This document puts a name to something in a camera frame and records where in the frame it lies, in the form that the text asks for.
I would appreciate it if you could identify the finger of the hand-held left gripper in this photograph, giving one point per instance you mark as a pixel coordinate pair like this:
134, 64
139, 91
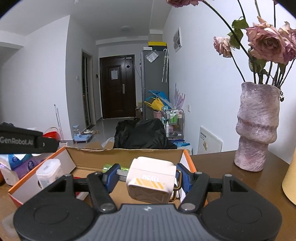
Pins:
47, 143

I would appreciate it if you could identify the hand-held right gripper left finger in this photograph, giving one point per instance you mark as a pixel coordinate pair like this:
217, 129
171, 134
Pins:
111, 178

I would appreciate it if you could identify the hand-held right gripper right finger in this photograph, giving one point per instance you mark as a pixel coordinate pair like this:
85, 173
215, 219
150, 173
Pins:
185, 179

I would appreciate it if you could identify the green spray bottle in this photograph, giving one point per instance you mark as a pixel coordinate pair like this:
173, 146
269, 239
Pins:
108, 166

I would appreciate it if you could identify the red cardboard box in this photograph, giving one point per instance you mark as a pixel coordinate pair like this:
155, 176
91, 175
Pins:
104, 157

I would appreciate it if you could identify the white plastic box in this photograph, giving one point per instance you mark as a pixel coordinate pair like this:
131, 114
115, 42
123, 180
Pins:
48, 172

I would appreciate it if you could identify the white plug adapter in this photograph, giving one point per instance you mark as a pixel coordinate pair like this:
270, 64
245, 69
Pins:
150, 176

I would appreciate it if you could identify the red bucket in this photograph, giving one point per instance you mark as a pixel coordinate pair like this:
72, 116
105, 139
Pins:
51, 134

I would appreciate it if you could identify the white mop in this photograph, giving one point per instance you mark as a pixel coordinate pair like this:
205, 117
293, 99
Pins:
57, 122

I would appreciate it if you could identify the white and purple tissue pack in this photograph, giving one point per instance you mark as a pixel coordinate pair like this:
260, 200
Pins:
22, 172

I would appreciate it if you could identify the blue packets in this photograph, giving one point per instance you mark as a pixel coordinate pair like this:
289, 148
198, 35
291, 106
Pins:
182, 146

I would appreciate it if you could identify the blue pet water feeder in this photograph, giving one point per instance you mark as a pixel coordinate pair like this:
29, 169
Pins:
81, 135

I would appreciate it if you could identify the white board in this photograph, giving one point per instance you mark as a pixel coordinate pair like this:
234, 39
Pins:
209, 141

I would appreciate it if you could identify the black bag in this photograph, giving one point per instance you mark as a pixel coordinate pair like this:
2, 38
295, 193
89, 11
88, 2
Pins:
141, 134

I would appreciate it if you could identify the metal trolley cart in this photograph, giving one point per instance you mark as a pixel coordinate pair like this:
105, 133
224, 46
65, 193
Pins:
173, 122

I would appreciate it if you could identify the dark glass side door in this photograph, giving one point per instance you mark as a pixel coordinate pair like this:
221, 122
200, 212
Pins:
86, 90

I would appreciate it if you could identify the purple wrapping paper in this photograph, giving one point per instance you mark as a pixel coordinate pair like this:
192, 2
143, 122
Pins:
180, 96

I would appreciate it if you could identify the blue and yellow bags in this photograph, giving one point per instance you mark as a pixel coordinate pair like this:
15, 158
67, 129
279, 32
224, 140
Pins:
157, 100

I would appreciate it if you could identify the dark brown door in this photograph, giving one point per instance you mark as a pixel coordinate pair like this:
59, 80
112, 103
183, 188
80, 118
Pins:
116, 88

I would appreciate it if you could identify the pink textured vase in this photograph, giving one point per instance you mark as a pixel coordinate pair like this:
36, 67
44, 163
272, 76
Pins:
256, 125

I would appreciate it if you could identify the grey refrigerator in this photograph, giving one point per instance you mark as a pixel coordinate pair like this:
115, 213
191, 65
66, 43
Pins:
153, 81

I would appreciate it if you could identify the yellow thermos jug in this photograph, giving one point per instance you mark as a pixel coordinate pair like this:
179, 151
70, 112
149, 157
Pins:
290, 183

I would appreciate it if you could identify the hanging folded umbrellas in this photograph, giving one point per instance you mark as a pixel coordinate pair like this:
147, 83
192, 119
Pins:
165, 66

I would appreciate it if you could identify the clear plastic bag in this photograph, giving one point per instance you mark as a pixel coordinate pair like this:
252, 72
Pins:
152, 56

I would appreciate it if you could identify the yellow and black box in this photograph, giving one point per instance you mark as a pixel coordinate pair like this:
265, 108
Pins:
157, 43

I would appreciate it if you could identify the dried pink roses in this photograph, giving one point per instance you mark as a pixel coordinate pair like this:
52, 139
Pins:
266, 41

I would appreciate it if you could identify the wall panel box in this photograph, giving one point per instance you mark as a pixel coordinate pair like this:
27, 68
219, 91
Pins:
177, 39

